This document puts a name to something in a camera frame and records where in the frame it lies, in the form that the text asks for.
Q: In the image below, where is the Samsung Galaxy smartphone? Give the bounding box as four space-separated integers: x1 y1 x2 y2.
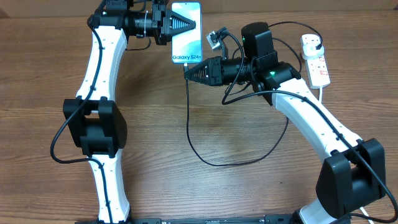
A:
172 2 202 63

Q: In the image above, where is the white charger plug adapter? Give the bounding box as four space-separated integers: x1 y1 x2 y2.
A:
302 43 325 60

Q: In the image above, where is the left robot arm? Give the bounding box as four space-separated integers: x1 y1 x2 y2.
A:
62 1 201 223

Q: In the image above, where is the white power strip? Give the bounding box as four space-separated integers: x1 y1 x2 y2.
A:
300 34 330 89

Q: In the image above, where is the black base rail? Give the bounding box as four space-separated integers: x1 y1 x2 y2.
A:
74 213 352 224

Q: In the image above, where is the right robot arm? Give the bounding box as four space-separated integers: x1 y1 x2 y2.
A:
184 22 391 223

